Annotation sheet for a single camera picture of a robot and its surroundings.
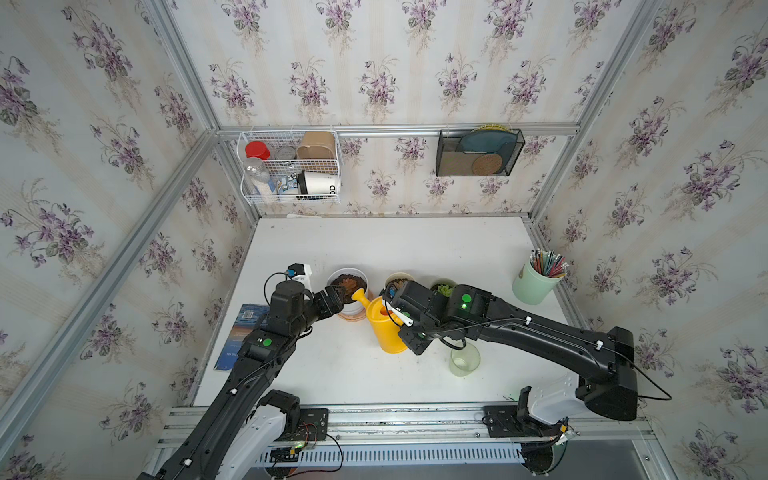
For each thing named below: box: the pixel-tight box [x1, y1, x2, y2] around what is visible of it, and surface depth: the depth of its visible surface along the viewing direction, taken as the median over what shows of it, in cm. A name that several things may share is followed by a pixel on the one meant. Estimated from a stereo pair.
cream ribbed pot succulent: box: [384, 272, 415, 290], surface depth 94 cm
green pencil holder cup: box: [512, 248, 569, 305], surface depth 91 cm
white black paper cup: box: [297, 170, 339, 195], surface depth 95 cm
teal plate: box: [460, 129, 517, 163], surface depth 92 cm
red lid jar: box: [245, 140, 271, 160], surface depth 93 cm
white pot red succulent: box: [327, 267, 369, 316], surface depth 91 cm
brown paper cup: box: [296, 131, 336, 159], surface depth 92 cm
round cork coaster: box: [472, 154, 503, 176], surface depth 99 cm
